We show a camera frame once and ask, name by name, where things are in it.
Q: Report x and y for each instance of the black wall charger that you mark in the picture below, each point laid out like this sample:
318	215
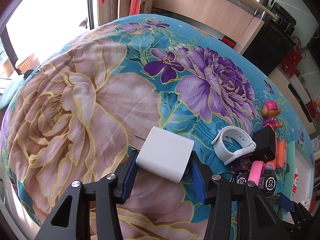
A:
265	140

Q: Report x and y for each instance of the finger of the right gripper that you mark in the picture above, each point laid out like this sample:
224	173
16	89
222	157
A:
304	223

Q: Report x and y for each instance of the black cabinet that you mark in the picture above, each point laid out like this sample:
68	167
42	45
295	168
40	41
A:
268	48

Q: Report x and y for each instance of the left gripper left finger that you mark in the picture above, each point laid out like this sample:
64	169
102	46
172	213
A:
69	218

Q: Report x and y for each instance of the red white gift bag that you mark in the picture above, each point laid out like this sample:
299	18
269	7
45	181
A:
140	7

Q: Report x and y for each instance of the wooden curved shelf unit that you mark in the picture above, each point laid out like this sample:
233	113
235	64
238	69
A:
221	15

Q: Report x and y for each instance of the pink helmet puppy toy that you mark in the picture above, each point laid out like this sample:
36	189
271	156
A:
270	112

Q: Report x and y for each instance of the orange blue carrot knife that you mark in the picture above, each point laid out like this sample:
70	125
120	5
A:
280	162

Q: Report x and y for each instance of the teal white tray box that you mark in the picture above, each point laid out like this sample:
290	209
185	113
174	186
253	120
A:
297	157

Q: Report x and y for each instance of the white smartwatch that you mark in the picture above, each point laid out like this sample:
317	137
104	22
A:
232	143

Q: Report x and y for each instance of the gold black patterned lighter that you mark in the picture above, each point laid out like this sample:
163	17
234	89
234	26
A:
273	199

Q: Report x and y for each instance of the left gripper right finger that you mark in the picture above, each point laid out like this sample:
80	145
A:
256	217

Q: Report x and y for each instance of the floral blue tablecloth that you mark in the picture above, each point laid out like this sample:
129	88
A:
83	112

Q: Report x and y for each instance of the red white tube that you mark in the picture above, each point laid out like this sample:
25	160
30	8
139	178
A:
295	182

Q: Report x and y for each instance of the red handbag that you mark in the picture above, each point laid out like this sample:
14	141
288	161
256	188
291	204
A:
292	59

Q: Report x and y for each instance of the white wall charger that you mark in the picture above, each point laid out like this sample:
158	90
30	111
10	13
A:
165	154

